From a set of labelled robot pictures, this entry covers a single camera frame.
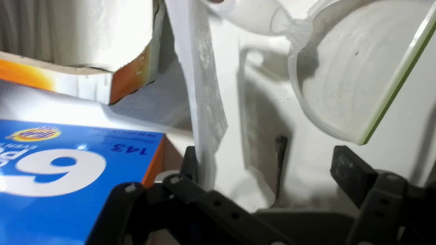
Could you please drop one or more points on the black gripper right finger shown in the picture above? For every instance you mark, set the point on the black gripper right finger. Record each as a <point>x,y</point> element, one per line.
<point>390,208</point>

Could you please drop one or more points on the white paper sheet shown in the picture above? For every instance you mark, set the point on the white paper sheet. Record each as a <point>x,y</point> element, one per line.
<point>202,90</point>

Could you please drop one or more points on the orange blue detergent box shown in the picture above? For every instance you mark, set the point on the orange blue detergent box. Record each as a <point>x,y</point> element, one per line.
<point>68,181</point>

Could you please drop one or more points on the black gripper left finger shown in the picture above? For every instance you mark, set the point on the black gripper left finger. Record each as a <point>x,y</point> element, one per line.
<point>191,218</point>

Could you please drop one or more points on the small orange paper box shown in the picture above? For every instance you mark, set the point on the small orange paper box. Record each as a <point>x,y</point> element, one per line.
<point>129,76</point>

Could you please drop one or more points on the clear measuring scoop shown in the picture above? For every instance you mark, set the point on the clear measuring scoop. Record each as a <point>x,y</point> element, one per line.
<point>345,76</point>

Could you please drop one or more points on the green strip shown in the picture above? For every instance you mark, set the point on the green strip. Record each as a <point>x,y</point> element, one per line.
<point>396,82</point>

